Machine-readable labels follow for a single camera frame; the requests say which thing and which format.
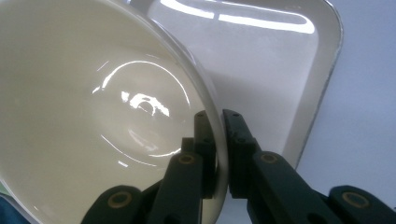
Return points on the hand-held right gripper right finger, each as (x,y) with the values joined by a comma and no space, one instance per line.
(264,186)

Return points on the cream round bowl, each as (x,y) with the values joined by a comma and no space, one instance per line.
(77,109)

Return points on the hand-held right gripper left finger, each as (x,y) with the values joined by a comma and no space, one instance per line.
(186,186)

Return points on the cream square plate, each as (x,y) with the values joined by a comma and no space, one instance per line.
(264,77)

